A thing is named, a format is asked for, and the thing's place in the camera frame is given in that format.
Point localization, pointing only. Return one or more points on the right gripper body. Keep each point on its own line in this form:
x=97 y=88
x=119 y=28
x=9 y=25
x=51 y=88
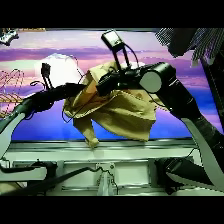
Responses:
x=108 y=83

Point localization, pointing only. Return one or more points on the silver frame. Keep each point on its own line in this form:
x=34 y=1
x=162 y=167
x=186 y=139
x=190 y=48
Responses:
x=133 y=151

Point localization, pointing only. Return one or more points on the checked shirt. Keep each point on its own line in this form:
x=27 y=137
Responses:
x=206 y=40

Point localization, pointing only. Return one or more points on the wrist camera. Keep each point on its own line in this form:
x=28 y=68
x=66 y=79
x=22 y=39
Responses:
x=112 y=38
x=46 y=70

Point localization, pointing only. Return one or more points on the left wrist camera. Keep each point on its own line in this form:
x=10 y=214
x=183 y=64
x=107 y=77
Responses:
x=46 y=70

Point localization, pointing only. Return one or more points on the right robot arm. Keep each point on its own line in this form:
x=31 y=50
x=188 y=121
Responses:
x=180 y=96

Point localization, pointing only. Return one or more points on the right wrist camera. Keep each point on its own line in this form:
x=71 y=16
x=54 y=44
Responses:
x=112 y=38

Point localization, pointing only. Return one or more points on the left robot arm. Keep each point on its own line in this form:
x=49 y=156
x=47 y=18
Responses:
x=50 y=96

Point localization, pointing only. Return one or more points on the yellow garment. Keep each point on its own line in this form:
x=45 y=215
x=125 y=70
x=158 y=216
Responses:
x=126 y=116

